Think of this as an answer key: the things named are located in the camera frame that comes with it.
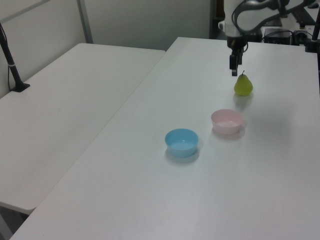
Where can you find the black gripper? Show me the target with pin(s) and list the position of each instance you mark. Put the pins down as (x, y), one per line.
(236, 45)

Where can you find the green pear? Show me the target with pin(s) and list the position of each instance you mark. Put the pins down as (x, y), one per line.
(243, 86)

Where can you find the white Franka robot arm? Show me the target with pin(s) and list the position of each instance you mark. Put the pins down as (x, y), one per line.
(247, 20)

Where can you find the pink plastic bowl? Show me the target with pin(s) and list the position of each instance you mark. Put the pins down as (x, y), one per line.
(226, 125)

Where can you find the blue plastic bowl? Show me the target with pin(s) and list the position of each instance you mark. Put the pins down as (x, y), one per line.
(181, 146)

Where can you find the black electronics box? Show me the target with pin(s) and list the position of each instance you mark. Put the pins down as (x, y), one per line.
(275, 34)

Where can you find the white side table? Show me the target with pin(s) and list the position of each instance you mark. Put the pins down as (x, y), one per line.
(62, 112)

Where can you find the black pole with zip tie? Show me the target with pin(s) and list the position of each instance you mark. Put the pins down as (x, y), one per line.
(12, 70)

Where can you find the black clamped camera pole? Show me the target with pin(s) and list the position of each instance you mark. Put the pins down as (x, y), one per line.
(315, 32)

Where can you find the grey metal partition post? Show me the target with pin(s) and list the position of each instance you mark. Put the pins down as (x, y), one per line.
(85, 22)

